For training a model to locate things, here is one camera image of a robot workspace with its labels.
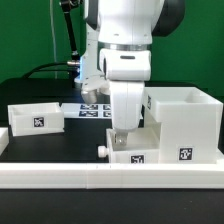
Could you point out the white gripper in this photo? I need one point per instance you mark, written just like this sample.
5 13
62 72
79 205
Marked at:
126 72

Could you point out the white drawer box front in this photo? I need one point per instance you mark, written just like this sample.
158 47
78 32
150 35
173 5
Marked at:
142 147

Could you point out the white drawer box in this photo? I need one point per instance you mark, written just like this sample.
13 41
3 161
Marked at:
35 119
142 147

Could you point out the white drawer cabinet frame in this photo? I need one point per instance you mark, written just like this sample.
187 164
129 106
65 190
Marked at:
186 122

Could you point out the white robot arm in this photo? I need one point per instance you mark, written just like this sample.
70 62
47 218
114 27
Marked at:
130 25

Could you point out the white drawer box rear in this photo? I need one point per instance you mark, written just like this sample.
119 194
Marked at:
35 119

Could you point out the white marker sheet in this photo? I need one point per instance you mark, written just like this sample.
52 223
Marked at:
89 111

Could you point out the white U-shaped fence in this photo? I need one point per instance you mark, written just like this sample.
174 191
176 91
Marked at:
95 176

